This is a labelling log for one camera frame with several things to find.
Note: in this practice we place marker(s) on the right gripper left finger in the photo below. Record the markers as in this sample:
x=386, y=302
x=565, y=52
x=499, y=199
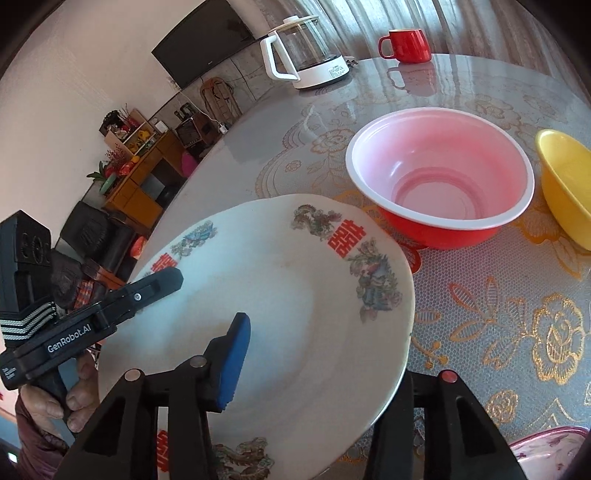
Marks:
x=120, y=439

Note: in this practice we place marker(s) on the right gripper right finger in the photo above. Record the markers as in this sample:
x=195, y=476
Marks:
x=461, y=440

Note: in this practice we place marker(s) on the white plate red characters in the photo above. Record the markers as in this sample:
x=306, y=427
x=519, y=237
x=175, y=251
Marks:
x=330, y=298

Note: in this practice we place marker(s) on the red plastic bowl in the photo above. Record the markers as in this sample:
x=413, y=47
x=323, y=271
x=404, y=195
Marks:
x=445, y=178

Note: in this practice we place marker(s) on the yellow plastic bowl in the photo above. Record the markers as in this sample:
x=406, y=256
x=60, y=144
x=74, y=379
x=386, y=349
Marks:
x=565, y=181

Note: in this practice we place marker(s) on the left hand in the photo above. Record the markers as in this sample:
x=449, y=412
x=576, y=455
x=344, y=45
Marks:
x=82, y=400

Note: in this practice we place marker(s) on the white plate purple floral rim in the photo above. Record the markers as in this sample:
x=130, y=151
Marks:
x=548, y=454

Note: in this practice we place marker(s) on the black sofa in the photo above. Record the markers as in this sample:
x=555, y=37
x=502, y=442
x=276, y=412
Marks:
x=92, y=257

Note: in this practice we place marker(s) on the wooden cabinet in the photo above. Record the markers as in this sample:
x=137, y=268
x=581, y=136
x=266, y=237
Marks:
x=142, y=195

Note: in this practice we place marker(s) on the small wooden chair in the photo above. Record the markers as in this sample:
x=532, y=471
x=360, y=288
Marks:
x=218, y=98

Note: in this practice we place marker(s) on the white glass electric kettle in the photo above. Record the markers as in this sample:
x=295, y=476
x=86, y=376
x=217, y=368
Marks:
x=300, y=52

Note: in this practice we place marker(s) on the red mug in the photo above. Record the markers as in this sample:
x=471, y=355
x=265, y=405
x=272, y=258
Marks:
x=409, y=46

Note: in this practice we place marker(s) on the beige lace curtain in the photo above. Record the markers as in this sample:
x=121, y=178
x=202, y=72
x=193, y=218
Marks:
x=499, y=30

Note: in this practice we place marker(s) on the black wall television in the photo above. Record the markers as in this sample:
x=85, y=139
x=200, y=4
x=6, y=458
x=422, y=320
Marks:
x=207, y=36

